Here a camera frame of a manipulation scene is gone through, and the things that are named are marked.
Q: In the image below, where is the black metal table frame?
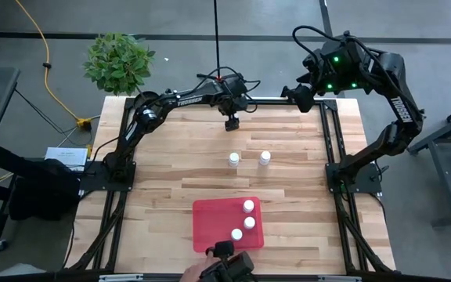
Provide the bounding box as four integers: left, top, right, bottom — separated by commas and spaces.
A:
68, 85, 397, 275

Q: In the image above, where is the red plastic basket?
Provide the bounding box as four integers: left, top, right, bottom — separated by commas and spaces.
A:
192, 196, 265, 254

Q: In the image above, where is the yellow power cable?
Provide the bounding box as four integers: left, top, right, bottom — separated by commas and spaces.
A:
13, 0, 93, 131

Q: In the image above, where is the black bag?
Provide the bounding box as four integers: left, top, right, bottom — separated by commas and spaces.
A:
9, 158, 82, 221

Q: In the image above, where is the green leafy plant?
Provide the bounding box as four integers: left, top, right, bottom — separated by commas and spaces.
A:
83, 32, 157, 97

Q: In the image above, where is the black tripod stand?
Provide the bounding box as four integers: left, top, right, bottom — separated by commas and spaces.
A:
197, 0, 223, 81

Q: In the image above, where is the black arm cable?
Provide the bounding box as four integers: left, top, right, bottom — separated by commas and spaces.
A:
291, 24, 344, 60
193, 65, 262, 114

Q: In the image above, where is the silver metal bracket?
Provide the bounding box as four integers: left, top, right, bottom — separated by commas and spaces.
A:
318, 275, 363, 282
99, 273, 145, 282

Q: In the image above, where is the black plant pot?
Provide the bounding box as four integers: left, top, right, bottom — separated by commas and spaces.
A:
132, 90, 160, 111

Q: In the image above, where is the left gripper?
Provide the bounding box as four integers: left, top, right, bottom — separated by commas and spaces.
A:
218, 93, 250, 132

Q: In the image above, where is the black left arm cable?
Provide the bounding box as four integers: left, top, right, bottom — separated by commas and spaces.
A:
193, 65, 262, 114

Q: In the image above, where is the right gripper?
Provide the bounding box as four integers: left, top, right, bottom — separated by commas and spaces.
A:
280, 70, 344, 114

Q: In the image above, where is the person's hand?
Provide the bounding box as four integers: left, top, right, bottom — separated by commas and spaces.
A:
178, 252, 221, 282

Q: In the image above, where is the white label box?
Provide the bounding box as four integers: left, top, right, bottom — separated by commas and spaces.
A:
44, 146, 89, 172

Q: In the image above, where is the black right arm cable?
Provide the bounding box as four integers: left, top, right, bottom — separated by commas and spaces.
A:
291, 24, 344, 60

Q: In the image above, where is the person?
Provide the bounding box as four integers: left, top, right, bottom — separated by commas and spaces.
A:
0, 262, 49, 277

